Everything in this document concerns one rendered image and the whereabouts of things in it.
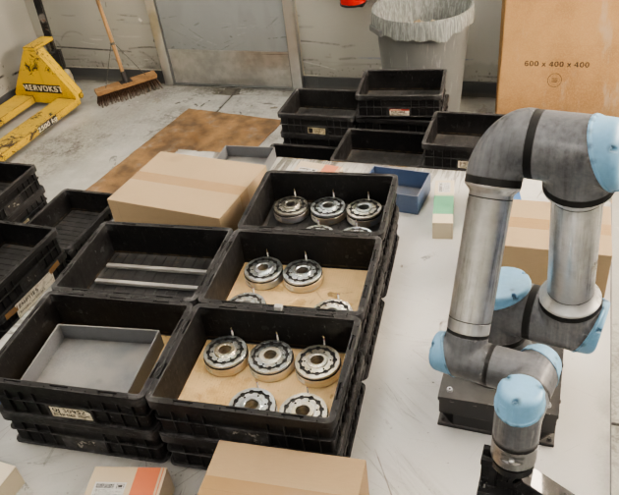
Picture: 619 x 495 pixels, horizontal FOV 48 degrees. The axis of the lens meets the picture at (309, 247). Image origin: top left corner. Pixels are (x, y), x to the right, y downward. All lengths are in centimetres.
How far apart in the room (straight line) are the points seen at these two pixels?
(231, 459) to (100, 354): 50
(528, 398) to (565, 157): 38
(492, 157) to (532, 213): 81
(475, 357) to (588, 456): 46
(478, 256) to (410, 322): 67
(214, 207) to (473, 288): 100
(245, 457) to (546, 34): 327
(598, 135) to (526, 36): 309
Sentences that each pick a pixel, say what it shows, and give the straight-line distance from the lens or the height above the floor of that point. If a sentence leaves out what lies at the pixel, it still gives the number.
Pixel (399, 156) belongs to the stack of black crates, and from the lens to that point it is 319.
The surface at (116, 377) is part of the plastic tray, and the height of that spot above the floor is 83.
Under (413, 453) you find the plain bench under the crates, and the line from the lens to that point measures 158.
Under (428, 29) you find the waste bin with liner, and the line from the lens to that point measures 382.
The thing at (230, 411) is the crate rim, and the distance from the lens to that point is 140.
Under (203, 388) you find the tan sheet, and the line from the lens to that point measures 159.
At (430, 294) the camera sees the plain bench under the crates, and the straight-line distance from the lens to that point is 193.
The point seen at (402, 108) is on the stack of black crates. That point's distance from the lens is 326.
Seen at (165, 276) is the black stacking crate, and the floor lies 83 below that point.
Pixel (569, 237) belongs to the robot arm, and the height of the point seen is 123.
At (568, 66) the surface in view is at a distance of 423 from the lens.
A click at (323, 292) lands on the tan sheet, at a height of 83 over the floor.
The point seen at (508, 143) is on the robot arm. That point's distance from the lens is 116.
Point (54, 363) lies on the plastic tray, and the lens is 178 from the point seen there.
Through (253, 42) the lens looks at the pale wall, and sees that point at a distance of 485.
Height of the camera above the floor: 198
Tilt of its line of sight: 37 degrees down
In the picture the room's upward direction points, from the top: 8 degrees counter-clockwise
